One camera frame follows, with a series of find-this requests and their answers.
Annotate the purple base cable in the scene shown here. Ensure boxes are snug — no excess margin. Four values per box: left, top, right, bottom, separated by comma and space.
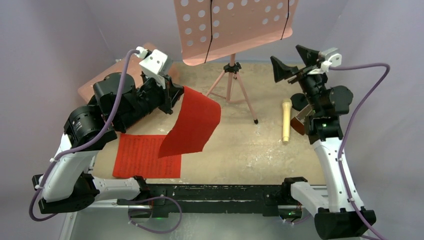
127, 196, 183, 235

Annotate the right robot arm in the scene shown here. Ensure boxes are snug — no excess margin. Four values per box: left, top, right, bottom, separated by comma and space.
270, 45, 377, 240

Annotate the red sheet music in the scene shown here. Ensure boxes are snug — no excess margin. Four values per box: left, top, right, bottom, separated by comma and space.
158, 86, 222, 158
112, 134, 182, 179

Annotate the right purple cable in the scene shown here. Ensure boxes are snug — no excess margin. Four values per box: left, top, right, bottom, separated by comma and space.
329, 62, 391, 240

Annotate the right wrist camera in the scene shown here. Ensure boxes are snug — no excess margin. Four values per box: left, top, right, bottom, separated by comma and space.
308, 47, 342, 75

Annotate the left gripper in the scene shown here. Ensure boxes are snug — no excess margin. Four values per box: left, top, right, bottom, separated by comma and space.
117, 73, 186, 131

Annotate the brown metronome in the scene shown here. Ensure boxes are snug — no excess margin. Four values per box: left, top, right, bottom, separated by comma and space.
290, 104, 313, 136

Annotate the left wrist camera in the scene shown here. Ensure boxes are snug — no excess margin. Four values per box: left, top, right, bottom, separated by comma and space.
135, 46, 173, 90

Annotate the pink tripod music stand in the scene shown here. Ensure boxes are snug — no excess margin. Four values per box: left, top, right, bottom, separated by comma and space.
173, 0, 299, 124

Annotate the aluminium frame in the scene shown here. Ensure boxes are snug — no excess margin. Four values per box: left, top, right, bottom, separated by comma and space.
59, 124, 370, 240

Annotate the black microphone stand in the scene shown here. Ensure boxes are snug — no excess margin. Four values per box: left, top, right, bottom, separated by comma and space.
290, 93, 309, 112

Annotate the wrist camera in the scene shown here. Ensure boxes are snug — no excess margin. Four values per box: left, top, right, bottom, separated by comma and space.
308, 47, 342, 75
135, 46, 173, 90

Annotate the cream microphone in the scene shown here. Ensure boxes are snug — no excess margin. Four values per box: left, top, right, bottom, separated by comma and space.
282, 98, 293, 145

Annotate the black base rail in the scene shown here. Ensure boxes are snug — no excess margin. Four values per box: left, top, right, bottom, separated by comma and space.
117, 183, 298, 218

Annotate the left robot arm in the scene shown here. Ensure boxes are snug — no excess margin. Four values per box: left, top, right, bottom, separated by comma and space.
29, 72, 184, 220

